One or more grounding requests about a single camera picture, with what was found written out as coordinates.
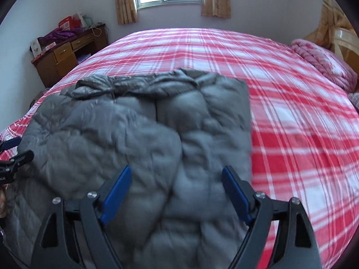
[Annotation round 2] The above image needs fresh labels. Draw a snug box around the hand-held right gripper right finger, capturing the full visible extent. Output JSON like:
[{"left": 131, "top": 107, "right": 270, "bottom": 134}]
[{"left": 221, "top": 165, "right": 323, "bottom": 269}]

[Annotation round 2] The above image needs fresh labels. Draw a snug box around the white printed box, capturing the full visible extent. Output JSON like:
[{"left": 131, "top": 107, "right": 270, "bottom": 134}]
[{"left": 29, "top": 38, "right": 42, "bottom": 58}]

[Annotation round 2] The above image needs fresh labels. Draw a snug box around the wooden bed headboard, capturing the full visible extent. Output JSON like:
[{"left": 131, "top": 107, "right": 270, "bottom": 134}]
[{"left": 304, "top": 26, "right": 359, "bottom": 73}]

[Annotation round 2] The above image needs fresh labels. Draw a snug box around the grey puffer jacket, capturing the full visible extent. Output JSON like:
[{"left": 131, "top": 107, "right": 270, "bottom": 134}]
[{"left": 4, "top": 69, "right": 253, "bottom": 269}]

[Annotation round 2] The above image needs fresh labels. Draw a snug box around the red plaid bed sheet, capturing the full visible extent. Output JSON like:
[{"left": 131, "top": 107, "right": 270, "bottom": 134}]
[{"left": 0, "top": 28, "right": 359, "bottom": 258}]

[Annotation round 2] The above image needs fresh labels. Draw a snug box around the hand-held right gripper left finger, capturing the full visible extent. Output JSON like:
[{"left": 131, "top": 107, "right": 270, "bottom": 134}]
[{"left": 30, "top": 165, "right": 133, "bottom": 269}]

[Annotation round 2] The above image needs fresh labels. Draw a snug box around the pink folded quilt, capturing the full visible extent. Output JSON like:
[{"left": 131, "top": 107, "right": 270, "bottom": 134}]
[{"left": 290, "top": 39, "right": 359, "bottom": 93}]

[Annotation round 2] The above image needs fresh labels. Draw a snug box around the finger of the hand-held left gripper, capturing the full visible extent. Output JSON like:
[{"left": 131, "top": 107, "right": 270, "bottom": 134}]
[
  {"left": 0, "top": 150, "right": 35, "bottom": 176},
  {"left": 0, "top": 138, "right": 22, "bottom": 151}
]

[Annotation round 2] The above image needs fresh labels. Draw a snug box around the wooden desk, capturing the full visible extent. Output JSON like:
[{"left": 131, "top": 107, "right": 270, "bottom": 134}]
[{"left": 31, "top": 23, "right": 109, "bottom": 88}]

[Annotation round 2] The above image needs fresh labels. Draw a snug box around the purple garment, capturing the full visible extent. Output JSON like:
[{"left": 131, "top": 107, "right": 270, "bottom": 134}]
[{"left": 38, "top": 28, "right": 83, "bottom": 45}]

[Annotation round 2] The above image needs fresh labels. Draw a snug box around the red cardboard box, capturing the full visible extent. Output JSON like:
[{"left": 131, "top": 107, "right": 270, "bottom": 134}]
[{"left": 58, "top": 15, "right": 80, "bottom": 31}]

